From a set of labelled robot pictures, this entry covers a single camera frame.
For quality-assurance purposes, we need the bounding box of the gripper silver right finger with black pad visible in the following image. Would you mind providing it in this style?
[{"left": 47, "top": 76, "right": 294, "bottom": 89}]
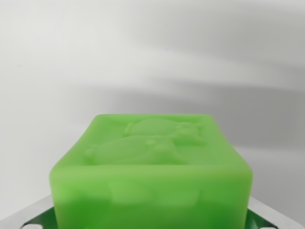
[{"left": 245, "top": 197, "right": 305, "bottom": 229}]

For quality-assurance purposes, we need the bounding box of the translucent green cube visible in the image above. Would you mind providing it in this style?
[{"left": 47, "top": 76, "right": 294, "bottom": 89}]
[{"left": 49, "top": 114, "right": 253, "bottom": 229}]

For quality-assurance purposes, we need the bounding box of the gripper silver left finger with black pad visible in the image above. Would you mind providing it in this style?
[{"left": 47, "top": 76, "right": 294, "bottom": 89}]
[{"left": 0, "top": 193, "right": 56, "bottom": 229}]

